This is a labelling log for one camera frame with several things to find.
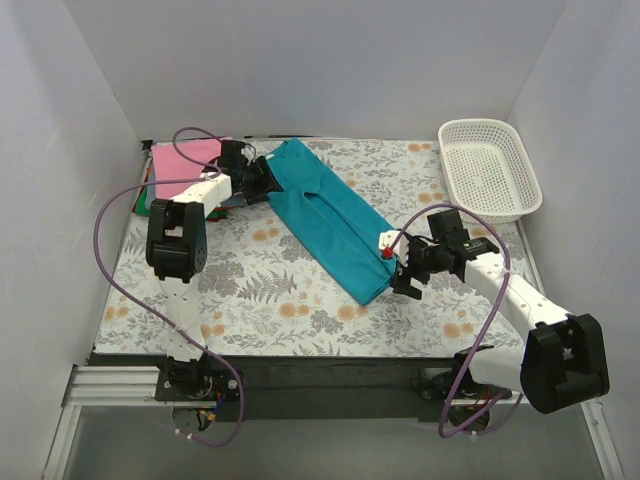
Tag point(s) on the aluminium front frame rail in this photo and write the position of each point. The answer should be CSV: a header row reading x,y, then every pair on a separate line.
x,y
113,428

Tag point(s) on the white perforated plastic basket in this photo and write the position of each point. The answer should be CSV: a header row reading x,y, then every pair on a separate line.
x,y
487,169

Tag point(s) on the red folded t-shirt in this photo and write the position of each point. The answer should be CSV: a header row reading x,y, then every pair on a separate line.
x,y
140,195

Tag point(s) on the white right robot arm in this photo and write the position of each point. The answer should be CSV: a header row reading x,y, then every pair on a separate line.
x,y
563,361

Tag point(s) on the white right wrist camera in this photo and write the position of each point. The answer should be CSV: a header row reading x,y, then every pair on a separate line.
x,y
394,244

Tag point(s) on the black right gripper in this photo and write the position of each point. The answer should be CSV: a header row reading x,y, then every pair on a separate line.
x,y
413,266

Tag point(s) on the pink folded t-shirt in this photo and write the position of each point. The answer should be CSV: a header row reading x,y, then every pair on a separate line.
x,y
168,164

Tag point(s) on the floral patterned table mat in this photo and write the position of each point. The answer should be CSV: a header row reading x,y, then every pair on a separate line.
x,y
262,293

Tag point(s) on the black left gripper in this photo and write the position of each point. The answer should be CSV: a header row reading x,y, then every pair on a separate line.
x,y
258,179

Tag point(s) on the green folded t-shirt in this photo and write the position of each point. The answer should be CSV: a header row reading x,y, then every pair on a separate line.
x,y
141,202

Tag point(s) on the teal t-shirt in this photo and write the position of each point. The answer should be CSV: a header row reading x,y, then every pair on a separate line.
x,y
338,227

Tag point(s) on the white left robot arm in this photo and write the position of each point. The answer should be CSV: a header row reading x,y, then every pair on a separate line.
x,y
176,250

